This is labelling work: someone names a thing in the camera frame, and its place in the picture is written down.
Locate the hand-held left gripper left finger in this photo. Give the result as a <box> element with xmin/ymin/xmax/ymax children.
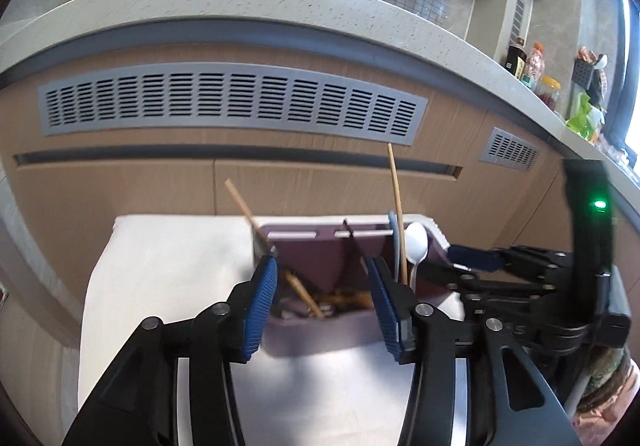
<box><xmin>62</xmin><ymin>256</ymin><xmax>278</xmax><ymax>446</ymax></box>

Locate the speckled kitchen countertop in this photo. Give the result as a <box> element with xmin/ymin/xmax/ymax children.
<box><xmin>0</xmin><ymin>0</ymin><xmax>640</xmax><ymax>187</ymax></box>

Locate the grey column with vent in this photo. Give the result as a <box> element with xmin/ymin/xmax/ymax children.
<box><xmin>465</xmin><ymin>0</ymin><xmax>536</xmax><ymax>57</ymax></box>

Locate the small grey vent grille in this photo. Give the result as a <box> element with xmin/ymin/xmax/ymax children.
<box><xmin>478</xmin><ymin>127</ymin><xmax>542</xmax><ymax>171</ymax></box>

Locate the white plastic spoon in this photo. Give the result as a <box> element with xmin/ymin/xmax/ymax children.
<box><xmin>404</xmin><ymin>222</ymin><xmax>430</xmax><ymax>289</ymax></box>

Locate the grey plastic spoon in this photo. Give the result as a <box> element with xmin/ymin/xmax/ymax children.
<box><xmin>388</xmin><ymin>211</ymin><xmax>406</xmax><ymax>283</ymax></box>

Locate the black-handled translucent spoon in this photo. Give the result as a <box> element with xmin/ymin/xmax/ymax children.
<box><xmin>342</xmin><ymin>219</ymin><xmax>373</xmax><ymax>267</ymax></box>

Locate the person's pink clothed leg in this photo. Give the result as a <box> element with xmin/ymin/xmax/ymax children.
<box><xmin>572</xmin><ymin>406</ymin><xmax>640</xmax><ymax>446</ymax></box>

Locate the green plastic bag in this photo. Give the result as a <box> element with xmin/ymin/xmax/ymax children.
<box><xmin>566</xmin><ymin>91</ymin><xmax>606</xmax><ymax>139</ymax></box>

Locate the cream fringed tablecloth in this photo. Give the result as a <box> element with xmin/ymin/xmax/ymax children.
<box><xmin>77</xmin><ymin>213</ymin><xmax>468</xmax><ymax>446</ymax></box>

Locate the large grey vent grille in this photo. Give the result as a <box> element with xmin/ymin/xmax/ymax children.
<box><xmin>39</xmin><ymin>71</ymin><xmax>430</xmax><ymax>147</ymax></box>

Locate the dark sauce bottle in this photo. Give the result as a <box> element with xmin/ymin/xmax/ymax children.
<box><xmin>504</xmin><ymin>39</ymin><xmax>528</xmax><ymax>80</ymax></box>

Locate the orange-capped plastic bottle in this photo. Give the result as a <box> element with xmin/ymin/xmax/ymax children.
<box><xmin>522</xmin><ymin>44</ymin><xmax>545</xmax><ymax>87</ymax></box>

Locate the yellow-lidded jar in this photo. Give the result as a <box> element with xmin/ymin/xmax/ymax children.
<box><xmin>539</xmin><ymin>76</ymin><xmax>562</xmax><ymax>110</ymax></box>

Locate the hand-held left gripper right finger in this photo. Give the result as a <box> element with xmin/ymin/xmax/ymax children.
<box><xmin>365</xmin><ymin>256</ymin><xmax>583</xmax><ymax>446</ymax></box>

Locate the wooden chopstick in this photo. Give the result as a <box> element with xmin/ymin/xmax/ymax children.
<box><xmin>224</xmin><ymin>179</ymin><xmax>326</xmax><ymax>319</ymax></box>
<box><xmin>387</xmin><ymin>143</ymin><xmax>407</xmax><ymax>284</ymax></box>

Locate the purple plastic utensil container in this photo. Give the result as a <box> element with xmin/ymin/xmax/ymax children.
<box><xmin>254</xmin><ymin>221</ymin><xmax>451</xmax><ymax>358</ymax></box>

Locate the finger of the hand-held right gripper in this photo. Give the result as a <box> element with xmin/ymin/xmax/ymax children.
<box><xmin>447</xmin><ymin>246</ymin><xmax>508</xmax><ymax>272</ymax></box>
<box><xmin>417</xmin><ymin>260</ymin><xmax>501</xmax><ymax>294</ymax></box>

